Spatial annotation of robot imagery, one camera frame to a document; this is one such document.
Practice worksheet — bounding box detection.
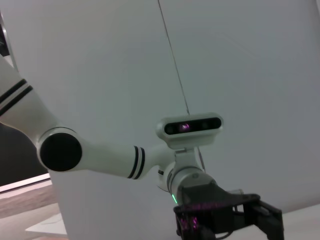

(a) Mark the light wooden ledge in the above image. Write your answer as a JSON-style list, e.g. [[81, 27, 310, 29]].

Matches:
[[0, 173, 62, 222]]

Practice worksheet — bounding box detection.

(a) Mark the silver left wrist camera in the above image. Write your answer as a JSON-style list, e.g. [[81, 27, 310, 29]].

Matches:
[[156, 112, 224, 151]]

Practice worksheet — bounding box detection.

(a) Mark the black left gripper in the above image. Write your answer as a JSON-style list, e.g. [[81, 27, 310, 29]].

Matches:
[[173, 181, 285, 240]]

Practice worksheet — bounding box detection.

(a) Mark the black background panel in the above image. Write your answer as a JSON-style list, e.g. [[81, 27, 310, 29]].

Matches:
[[0, 122, 52, 187]]

